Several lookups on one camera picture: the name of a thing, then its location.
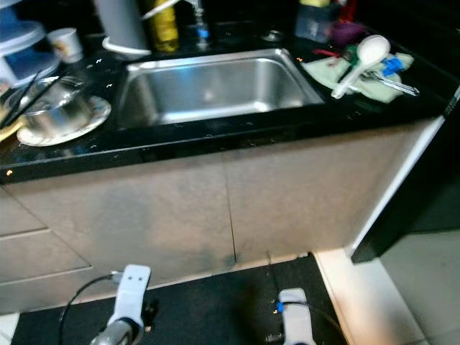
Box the pale yellow plate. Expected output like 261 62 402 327
0 108 26 143

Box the grey cabinet drawer front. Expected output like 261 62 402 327
0 266 109 313
0 226 87 283
0 187 44 234

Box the black chopstick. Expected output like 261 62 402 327
4 75 52 129
9 72 60 124

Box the small deep steel bowl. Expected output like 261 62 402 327
11 75 94 139

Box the white patterned plate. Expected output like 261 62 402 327
17 96 112 147

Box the white round tiered rack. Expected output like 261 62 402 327
0 0 47 87

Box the white printed mug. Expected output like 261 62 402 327
47 27 83 64

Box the grey cylinder water filter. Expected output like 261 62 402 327
93 0 150 55

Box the yellow cooking oil bottle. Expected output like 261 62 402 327
144 0 180 52

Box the grey sink cabinet front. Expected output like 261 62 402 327
0 119 446 277

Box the stainless steel sink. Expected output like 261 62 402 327
115 48 324 132

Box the metal faucet blue clip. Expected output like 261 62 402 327
187 0 211 45

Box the black floor mat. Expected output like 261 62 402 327
11 253 353 345

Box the pale green cloth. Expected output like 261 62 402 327
302 52 416 103

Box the clear container with sponge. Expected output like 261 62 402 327
295 0 342 42

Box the red package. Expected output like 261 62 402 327
339 0 360 24

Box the white plastic ladle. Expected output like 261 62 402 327
331 34 391 99

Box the small blue plastic item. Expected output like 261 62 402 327
381 56 403 76

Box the silver metal utensil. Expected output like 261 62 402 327
363 70 420 96

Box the black cabinet side panel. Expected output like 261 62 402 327
351 86 460 263

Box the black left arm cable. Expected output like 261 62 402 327
57 272 123 345

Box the white hose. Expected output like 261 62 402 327
102 0 188 57

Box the green handled tool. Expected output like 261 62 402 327
340 45 360 67

